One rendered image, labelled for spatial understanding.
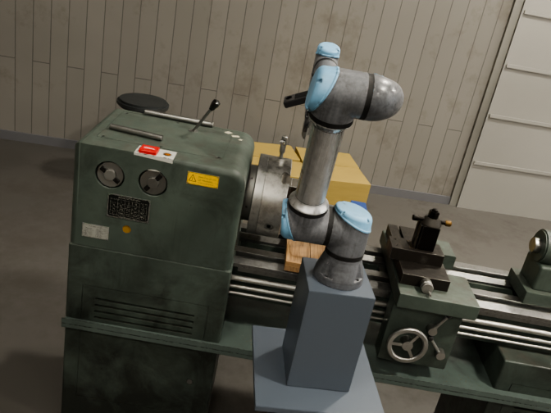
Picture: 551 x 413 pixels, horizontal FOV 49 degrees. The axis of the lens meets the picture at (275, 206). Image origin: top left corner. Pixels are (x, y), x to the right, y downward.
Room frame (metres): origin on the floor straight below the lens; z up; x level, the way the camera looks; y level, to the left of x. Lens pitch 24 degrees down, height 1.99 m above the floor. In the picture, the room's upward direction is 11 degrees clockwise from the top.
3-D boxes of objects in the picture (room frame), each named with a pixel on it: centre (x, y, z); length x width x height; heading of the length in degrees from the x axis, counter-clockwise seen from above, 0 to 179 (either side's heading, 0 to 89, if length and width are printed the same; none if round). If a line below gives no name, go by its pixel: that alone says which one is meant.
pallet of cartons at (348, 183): (4.67, -0.13, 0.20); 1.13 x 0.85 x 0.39; 98
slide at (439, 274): (2.18, -0.59, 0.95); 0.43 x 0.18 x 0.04; 2
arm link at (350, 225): (1.60, -0.22, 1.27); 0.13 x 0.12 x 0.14; 94
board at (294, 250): (2.18, -0.22, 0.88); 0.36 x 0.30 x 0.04; 2
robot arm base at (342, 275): (1.60, -0.23, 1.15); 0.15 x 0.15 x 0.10
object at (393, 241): (2.11, -0.56, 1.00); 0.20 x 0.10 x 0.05; 92
